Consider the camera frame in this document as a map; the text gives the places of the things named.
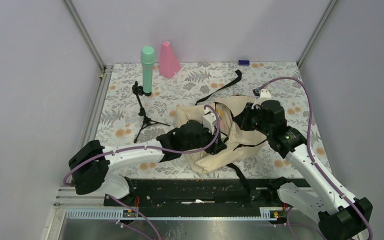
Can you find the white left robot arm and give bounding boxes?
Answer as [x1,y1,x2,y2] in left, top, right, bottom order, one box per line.
[64,109,226,206]

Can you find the pink plastic cone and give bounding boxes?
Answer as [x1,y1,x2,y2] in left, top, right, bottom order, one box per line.
[158,41,182,79]

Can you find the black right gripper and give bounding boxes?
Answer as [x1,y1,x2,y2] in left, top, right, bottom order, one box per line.
[233,102,273,136]

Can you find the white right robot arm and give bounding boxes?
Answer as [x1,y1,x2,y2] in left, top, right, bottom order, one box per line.
[231,90,373,240]

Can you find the mint green microphone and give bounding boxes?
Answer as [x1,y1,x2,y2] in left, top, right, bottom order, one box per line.
[140,45,156,97]

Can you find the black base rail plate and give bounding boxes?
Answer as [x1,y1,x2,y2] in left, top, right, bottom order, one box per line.
[72,178,312,220]

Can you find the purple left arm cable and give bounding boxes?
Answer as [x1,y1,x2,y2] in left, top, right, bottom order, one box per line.
[62,104,222,240]

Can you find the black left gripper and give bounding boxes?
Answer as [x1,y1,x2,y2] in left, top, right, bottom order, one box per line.
[182,123,227,155]

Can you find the beige canvas backpack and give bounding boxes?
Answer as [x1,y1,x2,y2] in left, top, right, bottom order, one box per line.
[173,69,268,200]

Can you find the small blue block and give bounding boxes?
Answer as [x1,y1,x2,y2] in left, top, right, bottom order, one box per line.
[238,60,250,66]

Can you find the black mini tripod stand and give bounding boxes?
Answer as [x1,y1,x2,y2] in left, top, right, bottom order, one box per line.
[131,81,170,143]

